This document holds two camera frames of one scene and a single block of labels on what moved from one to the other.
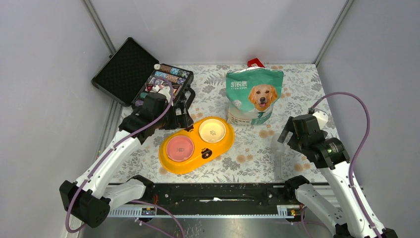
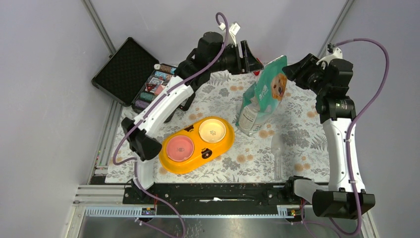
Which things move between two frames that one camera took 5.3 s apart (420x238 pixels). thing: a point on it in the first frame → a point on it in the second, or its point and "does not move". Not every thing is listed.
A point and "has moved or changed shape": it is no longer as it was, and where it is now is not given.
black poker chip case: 132,73 does not move
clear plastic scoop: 277,148 does not move
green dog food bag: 252,93 has moved or changed shape
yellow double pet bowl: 196,145 does not move
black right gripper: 289,126 → 292,72
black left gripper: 184,120 → 248,64
